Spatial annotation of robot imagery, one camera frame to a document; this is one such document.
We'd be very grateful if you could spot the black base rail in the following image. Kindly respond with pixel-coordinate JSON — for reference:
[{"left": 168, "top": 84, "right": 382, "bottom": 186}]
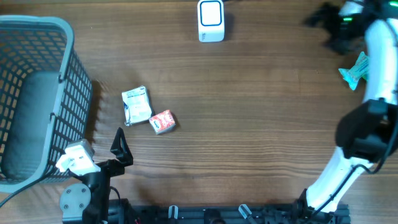
[{"left": 82, "top": 203, "right": 351, "bottom": 224}]

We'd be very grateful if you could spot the white tag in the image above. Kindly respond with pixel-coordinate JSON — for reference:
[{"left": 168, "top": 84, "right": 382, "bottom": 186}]
[{"left": 121, "top": 86, "right": 152, "bottom": 126}]

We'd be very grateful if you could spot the grey plastic basket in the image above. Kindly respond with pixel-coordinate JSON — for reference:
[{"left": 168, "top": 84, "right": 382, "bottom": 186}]
[{"left": 1, "top": 16, "right": 93, "bottom": 193}]

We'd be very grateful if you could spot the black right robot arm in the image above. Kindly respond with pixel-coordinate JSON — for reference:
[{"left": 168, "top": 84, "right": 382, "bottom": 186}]
[{"left": 303, "top": 1, "right": 397, "bottom": 218}]

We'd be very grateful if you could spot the teal snack packet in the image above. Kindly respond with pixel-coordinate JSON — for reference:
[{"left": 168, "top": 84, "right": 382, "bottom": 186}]
[{"left": 338, "top": 52, "right": 369, "bottom": 91}]

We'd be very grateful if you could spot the red small carton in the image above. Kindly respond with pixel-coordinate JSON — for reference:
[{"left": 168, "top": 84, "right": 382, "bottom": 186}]
[{"left": 149, "top": 110, "right": 176, "bottom": 134}]

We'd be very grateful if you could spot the white barcode scanner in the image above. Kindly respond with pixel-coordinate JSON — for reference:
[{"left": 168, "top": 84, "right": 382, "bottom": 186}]
[{"left": 197, "top": 0, "right": 225, "bottom": 42}]

